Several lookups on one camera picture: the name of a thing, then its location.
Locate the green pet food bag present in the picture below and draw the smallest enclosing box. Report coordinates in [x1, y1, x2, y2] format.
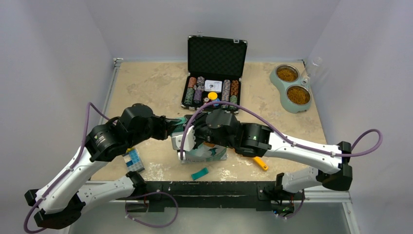
[170, 115, 228, 163]

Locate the yellow plastic scoop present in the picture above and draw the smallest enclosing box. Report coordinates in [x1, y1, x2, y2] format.
[252, 157, 268, 171]

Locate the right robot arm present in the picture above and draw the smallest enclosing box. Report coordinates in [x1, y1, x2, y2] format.
[192, 110, 353, 198]

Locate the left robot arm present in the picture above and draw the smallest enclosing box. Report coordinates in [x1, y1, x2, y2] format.
[24, 103, 181, 232]

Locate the double steel pet bowl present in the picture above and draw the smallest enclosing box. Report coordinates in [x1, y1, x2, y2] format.
[269, 64, 312, 114]

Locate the toy brick block stack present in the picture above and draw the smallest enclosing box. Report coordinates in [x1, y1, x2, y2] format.
[122, 148, 145, 173]

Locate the teal curved block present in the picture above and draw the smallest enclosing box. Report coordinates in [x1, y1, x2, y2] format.
[191, 167, 209, 181]

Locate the black poker chip case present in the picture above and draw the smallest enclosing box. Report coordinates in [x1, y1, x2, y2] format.
[181, 35, 248, 114]

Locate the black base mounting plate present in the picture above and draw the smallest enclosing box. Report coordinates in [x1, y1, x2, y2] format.
[114, 180, 305, 213]

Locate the clear glass jar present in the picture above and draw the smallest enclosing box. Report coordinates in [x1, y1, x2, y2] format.
[301, 57, 323, 87]

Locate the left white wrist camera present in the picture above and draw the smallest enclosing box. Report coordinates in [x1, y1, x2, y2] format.
[171, 126, 196, 151]

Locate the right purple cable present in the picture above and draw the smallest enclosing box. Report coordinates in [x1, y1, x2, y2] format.
[179, 100, 384, 161]

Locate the purple cable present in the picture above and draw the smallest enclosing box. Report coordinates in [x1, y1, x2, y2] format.
[179, 100, 384, 161]
[23, 102, 118, 234]

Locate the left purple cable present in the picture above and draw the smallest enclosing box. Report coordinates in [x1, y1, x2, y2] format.
[23, 102, 118, 234]

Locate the aluminium frame rail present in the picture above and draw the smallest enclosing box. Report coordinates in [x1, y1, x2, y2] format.
[58, 57, 362, 234]

